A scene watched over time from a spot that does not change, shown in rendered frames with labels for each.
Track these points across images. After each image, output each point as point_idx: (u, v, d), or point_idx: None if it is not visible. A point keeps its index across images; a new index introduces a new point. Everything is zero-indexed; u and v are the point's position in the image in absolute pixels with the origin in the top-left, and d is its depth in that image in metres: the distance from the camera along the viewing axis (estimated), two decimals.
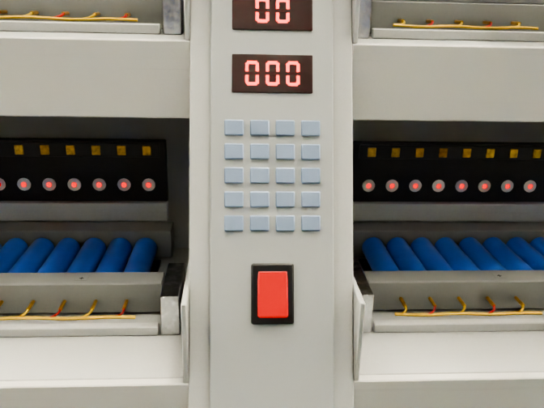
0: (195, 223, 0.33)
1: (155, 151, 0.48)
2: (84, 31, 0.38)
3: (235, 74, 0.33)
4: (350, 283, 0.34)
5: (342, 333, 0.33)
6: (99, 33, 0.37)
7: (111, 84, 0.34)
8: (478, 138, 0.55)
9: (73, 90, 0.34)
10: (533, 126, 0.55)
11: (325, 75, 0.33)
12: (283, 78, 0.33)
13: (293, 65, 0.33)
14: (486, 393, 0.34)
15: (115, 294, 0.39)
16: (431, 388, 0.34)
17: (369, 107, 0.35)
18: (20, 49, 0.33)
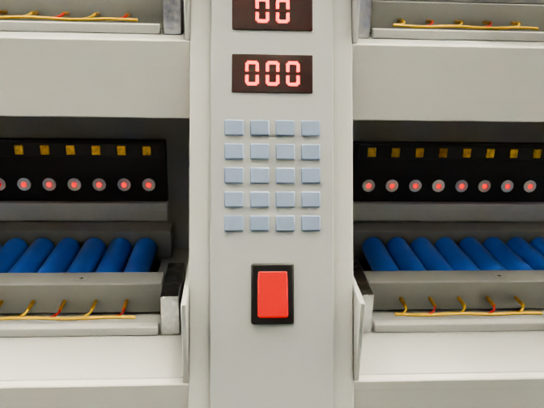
0: (195, 223, 0.33)
1: (155, 151, 0.48)
2: (84, 31, 0.38)
3: (235, 74, 0.33)
4: (350, 283, 0.34)
5: (342, 333, 0.33)
6: (99, 33, 0.37)
7: (111, 84, 0.34)
8: (478, 138, 0.55)
9: (73, 90, 0.34)
10: (533, 126, 0.55)
11: (325, 75, 0.33)
12: (283, 78, 0.33)
13: (293, 65, 0.33)
14: (486, 393, 0.34)
15: (115, 294, 0.39)
16: (431, 388, 0.34)
17: (369, 107, 0.35)
18: (20, 49, 0.33)
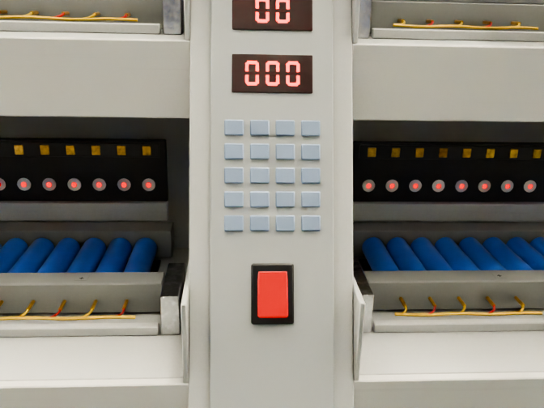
0: (195, 223, 0.33)
1: (155, 151, 0.48)
2: (84, 31, 0.38)
3: (235, 74, 0.33)
4: (350, 283, 0.34)
5: (342, 333, 0.33)
6: (99, 33, 0.37)
7: (111, 84, 0.34)
8: (478, 138, 0.55)
9: (73, 90, 0.34)
10: (533, 126, 0.55)
11: (325, 75, 0.33)
12: (283, 78, 0.33)
13: (293, 65, 0.33)
14: (486, 393, 0.34)
15: (115, 294, 0.39)
16: (431, 388, 0.34)
17: (369, 107, 0.35)
18: (20, 49, 0.33)
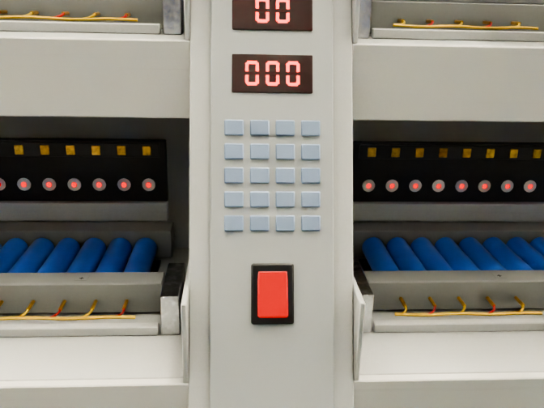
0: (195, 223, 0.33)
1: (155, 151, 0.48)
2: (84, 31, 0.38)
3: (235, 74, 0.33)
4: (350, 283, 0.34)
5: (342, 333, 0.33)
6: (99, 33, 0.37)
7: (111, 84, 0.34)
8: (478, 138, 0.55)
9: (73, 90, 0.34)
10: (533, 126, 0.55)
11: (325, 75, 0.33)
12: (283, 78, 0.33)
13: (293, 65, 0.33)
14: (486, 393, 0.34)
15: (115, 294, 0.39)
16: (431, 388, 0.34)
17: (369, 107, 0.35)
18: (20, 49, 0.33)
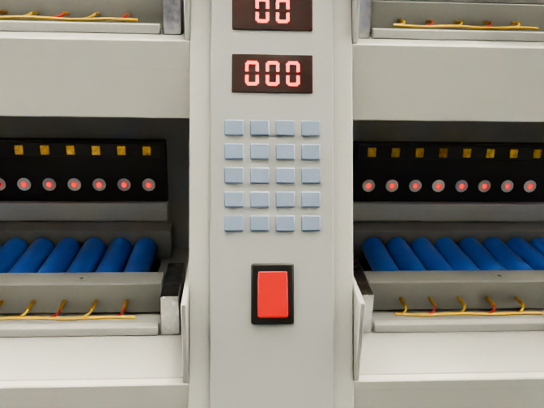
0: (195, 223, 0.33)
1: (155, 151, 0.48)
2: (84, 31, 0.38)
3: (235, 74, 0.33)
4: (350, 283, 0.34)
5: (342, 333, 0.33)
6: (99, 33, 0.37)
7: (111, 84, 0.34)
8: (478, 138, 0.55)
9: (73, 90, 0.34)
10: (533, 126, 0.55)
11: (325, 75, 0.33)
12: (283, 78, 0.33)
13: (293, 65, 0.33)
14: (486, 393, 0.34)
15: (115, 294, 0.39)
16: (431, 388, 0.34)
17: (369, 107, 0.35)
18: (20, 49, 0.33)
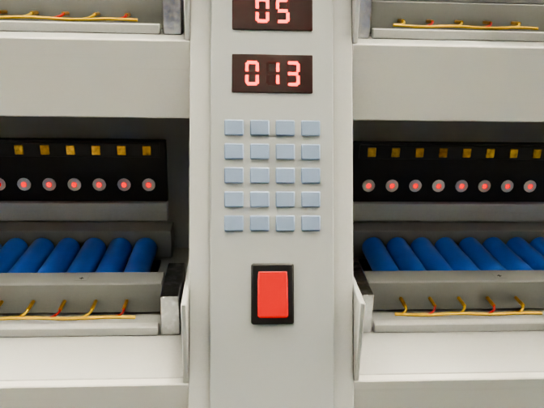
0: (195, 223, 0.33)
1: (155, 151, 0.48)
2: (84, 31, 0.38)
3: (235, 74, 0.33)
4: (350, 283, 0.34)
5: (342, 333, 0.33)
6: (99, 33, 0.37)
7: (111, 84, 0.34)
8: (478, 138, 0.55)
9: (73, 90, 0.34)
10: (533, 126, 0.55)
11: (325, 75, 0.33)
12: (283, 78, 0.33)
13: (293, 65, 0.33)
14: (486, 393, 0.34)
15: (115, 294, 0.39)
16: (431, 388, 0.34)
17: (369, 107, 0.35)
18: (20, 49, 0.33)
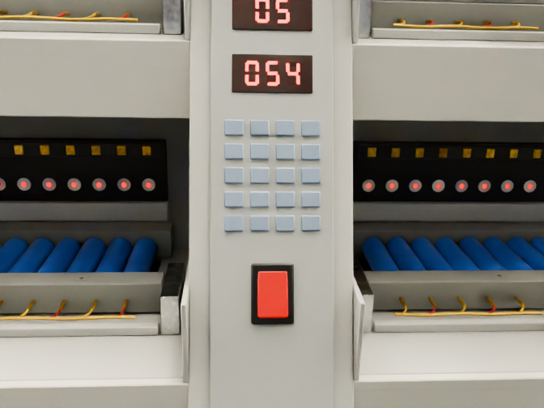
0: (195, 223, 0.33)
1: (155, 151, 0.48)
2: (84, 31, 0.38)
3: (235, 74, 0.33)
4: (350, 283, 0.34)
5: (342, 333, 0.33)
6: (99, 33, 0.37)
7: (111, 84, 0.34)
8: (478, 138, 0.55)
9: (73, 90, 0.34)
10: (533, 126, 0.55)
11: (325, 75, 0.33)
12: (283, 78, 0.33)
13: (293, 65, 0.33)
14: (486, 393, 0.34)
15: (115, 294, 0.39)
16: (431, 388, 0.34)
17: (369, 107, 0.35)
18: (20, 49, 0.33)
